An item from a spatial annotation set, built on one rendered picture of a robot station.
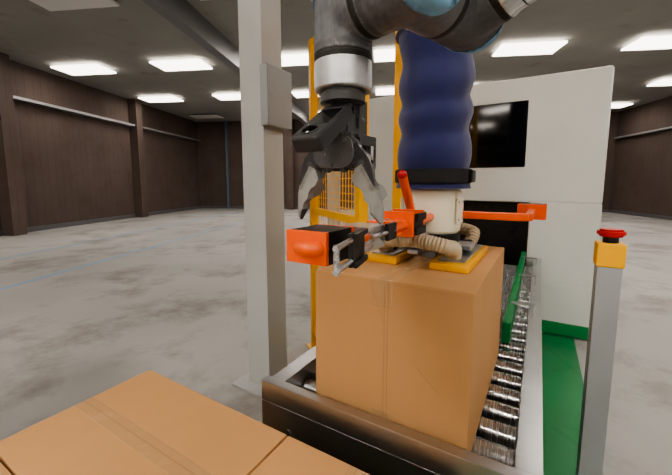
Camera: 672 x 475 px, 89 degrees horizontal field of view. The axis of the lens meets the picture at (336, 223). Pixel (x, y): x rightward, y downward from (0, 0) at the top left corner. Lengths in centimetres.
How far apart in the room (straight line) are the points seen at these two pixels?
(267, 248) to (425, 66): 125
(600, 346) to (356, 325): 77
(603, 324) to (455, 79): 84
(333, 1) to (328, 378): 85
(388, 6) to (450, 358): 67
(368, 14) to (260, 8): 155
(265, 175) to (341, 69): 137
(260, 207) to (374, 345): 118
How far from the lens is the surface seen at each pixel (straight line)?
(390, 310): 84
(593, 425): 146
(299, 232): 51
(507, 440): 111
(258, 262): 194
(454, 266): 92
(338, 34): 55
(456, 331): 81
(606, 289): 130
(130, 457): 107
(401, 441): 93
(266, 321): 201
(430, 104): 101
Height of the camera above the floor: 117
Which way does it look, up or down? 7 degrees down
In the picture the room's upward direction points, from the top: straight up
